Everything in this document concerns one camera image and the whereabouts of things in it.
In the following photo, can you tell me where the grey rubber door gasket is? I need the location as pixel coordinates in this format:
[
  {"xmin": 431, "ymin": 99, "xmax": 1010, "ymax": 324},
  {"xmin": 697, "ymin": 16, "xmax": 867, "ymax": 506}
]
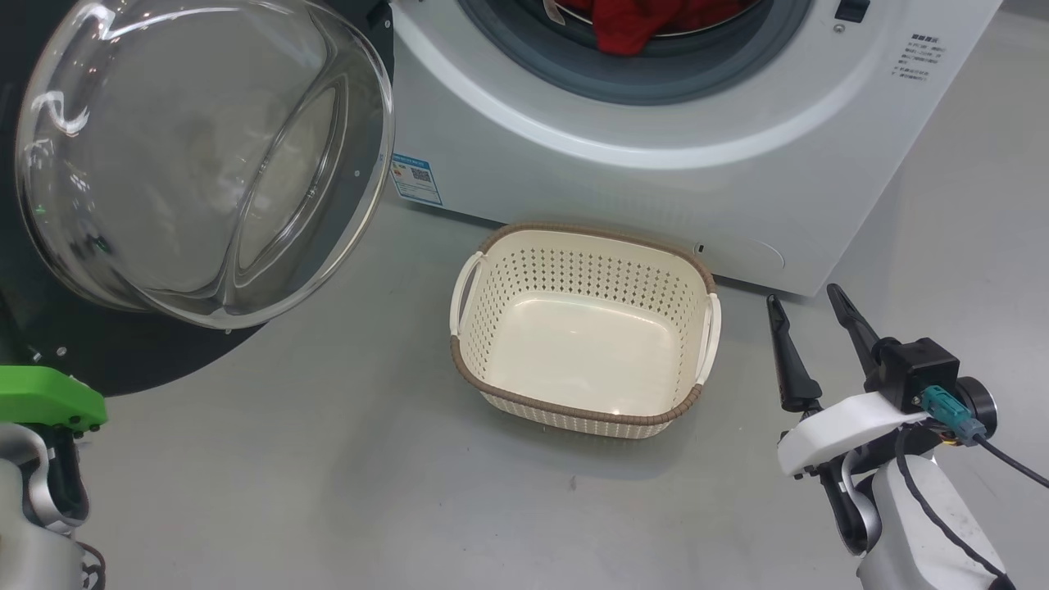
[{"xmin": 457, "ymin": 0, "xmax": 814, "ymax": 107}]

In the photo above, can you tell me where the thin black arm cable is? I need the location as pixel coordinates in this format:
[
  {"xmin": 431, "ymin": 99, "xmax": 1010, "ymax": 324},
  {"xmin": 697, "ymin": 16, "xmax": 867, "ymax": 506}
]
[{"xmin": 894, "ymin": 424, "xmax": 1017, "ymax": 590}]

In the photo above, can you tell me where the white front-load washing machine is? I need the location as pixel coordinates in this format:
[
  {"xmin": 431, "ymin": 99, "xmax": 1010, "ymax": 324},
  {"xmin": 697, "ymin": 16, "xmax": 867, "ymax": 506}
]
[{"xmin": 389, "ymin": 0, "xmax": 1005, "ymax": 297}]

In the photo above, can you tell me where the glass washing machine door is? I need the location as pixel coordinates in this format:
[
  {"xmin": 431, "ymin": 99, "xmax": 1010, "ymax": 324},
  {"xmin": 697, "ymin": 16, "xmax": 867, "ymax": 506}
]
[{"xmin": 0, "ymin": 0, "xmax": 397, "ymax": 399}]

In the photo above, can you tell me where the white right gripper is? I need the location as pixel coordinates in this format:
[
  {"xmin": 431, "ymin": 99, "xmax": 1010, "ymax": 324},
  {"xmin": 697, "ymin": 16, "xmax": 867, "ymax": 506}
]
[{"xmin": 766, "ymin": 284, "xmax": 931, "ymax": 478}]

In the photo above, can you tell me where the printed text notice sticker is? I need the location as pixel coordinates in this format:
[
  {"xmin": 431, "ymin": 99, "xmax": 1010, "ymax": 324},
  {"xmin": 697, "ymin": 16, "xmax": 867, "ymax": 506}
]
[{"xmin": 897, "ymin": 33, "xmax": 940, "ymax": 85}]

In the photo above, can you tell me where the blue energy label sticker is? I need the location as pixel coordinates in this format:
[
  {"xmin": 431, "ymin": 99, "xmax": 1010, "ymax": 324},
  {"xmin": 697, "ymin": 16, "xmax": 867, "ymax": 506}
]
[{"xmin": 391, "ymin": 152, "xmax": 444, "ymax": 207}]

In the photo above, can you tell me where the red and white jersey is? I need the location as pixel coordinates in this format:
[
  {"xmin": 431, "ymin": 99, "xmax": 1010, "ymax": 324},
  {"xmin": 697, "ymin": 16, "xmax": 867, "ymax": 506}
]
[{"xmin": 557, "ymin": 0, "xmax": 765, "ymax": 57}]

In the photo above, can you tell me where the black camera cable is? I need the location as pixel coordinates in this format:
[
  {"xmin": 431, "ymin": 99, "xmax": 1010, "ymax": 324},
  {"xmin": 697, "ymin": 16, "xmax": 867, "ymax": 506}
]
[{"xmin": 974, "ymin": 433, "xmax": 1049, "ymax": 490}]

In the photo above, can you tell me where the cream perforated laundry basket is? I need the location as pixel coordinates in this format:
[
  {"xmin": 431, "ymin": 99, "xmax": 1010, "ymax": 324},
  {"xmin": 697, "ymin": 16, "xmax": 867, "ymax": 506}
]
[{"xmin": 449, "ymin": 223, "xmax": 723, "ymax": 440}]

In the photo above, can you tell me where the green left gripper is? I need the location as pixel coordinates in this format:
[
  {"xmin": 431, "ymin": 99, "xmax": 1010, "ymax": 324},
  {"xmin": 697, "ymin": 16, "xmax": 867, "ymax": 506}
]
[{"xmin": 0, "ymin": 365, "xmax": 109, "ymax": 433}]

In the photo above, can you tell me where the teal camera cable connector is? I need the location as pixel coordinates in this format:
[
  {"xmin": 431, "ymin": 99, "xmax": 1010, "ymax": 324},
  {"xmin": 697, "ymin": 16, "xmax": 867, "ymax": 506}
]
[{"xmin": 920, "ymin": 385, "xmax": 989, "ymax": 448}]

